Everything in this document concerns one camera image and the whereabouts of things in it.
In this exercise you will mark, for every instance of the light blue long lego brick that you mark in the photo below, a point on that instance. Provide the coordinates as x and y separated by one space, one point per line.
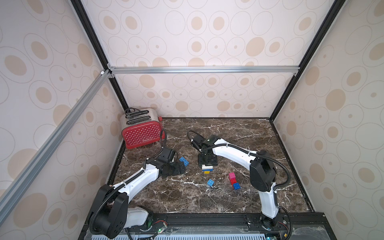
210 183

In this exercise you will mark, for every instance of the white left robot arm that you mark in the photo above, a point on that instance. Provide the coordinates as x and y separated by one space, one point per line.
110 212

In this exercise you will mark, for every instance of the pink square lego brick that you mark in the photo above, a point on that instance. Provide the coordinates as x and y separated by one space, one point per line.
232 176

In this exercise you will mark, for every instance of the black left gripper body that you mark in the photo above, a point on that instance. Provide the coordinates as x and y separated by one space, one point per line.
174 168

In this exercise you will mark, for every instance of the white long lego brick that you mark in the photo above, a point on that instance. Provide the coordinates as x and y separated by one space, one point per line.
204 167

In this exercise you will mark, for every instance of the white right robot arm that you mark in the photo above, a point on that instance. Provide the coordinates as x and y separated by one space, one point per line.
262 170

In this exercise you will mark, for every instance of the horizontal aluminium frame bar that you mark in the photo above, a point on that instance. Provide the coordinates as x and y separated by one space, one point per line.
205 70

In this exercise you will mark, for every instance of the light blue square lego brick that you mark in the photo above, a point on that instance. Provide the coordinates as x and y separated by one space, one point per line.
184 161

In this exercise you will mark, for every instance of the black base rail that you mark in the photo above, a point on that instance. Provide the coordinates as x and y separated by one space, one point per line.
247 221

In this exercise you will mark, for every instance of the red polka dot toaster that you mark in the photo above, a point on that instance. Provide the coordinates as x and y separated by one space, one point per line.
141 127

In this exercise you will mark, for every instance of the left aluminium frame bar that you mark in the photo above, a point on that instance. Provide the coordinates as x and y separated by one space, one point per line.
20 185

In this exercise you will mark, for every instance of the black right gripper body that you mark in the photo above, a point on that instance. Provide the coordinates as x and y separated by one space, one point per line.
207 159

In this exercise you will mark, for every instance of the red long lego brick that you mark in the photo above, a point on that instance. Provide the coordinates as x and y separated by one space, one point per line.
232 181

